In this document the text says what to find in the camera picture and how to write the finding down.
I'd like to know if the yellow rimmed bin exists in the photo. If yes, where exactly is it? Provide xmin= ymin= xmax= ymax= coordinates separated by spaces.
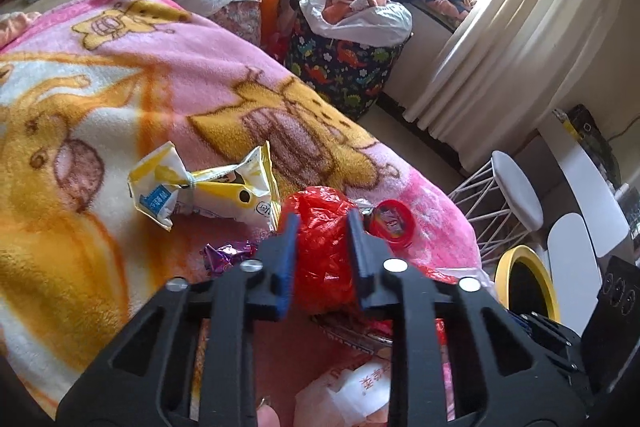
xmin=494 ymin=245 xmax=561 ymax=325

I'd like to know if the white table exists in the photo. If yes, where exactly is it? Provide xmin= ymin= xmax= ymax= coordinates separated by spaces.
xmin=537 ymin=112 xmax=632 ymax=259

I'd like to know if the purple foil wrapper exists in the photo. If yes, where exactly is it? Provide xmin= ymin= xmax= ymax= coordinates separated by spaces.
xmin=201 ymin=241 xmax=261 ymax=278

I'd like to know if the pink printed blanket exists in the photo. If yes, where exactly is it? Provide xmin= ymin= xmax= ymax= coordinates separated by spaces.
xmin=0 ymin=0 xmax=481 ymax=418

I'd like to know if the white plastic bag red print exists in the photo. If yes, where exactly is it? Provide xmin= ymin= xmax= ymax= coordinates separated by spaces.
xmin=295 ymin=354 xmax=401 ymax=427

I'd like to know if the black yellow box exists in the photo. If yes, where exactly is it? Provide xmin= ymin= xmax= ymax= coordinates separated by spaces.
xmin=562 ymin=104 xmax=618 ymax=172

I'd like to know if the cream curtain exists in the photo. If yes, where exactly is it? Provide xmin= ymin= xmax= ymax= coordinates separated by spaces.
xmin=405 ymin=0 xmax=640 ymax=155

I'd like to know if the silver snack wrapper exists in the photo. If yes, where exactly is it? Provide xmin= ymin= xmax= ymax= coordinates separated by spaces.
xmin=312 ymin=312 xmax=396 ymax=350

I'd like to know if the translucent pink plastic bag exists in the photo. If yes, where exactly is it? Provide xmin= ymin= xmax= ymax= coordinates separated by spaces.
xmin=192 ymin=264 xmax=493 ymax=427

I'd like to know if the white plastic bag of clothes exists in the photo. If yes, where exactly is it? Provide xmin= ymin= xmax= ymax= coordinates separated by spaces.
xmin=299 ymin=0 xmax=415 ymax=45

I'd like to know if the yellow white snack packet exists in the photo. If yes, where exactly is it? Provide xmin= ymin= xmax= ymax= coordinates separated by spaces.
xmin=127 ymin=141 xmax=283 ymax=233

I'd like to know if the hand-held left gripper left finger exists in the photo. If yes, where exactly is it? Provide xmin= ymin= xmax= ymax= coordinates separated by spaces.
xmin=56 ymin=213 xmax=301 ymax=427

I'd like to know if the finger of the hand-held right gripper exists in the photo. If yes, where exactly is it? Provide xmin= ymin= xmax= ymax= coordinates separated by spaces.
xmin=506 ymin=311 xmax=583 ymax=358

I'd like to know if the white wire stool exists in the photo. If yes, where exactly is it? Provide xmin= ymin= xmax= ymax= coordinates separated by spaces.
xmin=447 ymin=150 xmax=545 ymax=258

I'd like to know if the floral fabric bag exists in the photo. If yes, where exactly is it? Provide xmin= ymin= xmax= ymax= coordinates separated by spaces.
xmin=212 ymin=0 xmax=263 ymax=50

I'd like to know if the dinosaur print laundry basket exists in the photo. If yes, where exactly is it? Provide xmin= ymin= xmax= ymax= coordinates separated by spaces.
xmin=287 ymin=19 xmax=403 ymax=120

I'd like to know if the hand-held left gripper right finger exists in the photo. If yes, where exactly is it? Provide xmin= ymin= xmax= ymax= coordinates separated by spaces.
xmin=345 ymin=208 xmax=588 ymax=427

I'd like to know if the orange bag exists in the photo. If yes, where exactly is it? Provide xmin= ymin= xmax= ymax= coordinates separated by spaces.
xmin=257 ymin=0 xmax=293 ymax=58

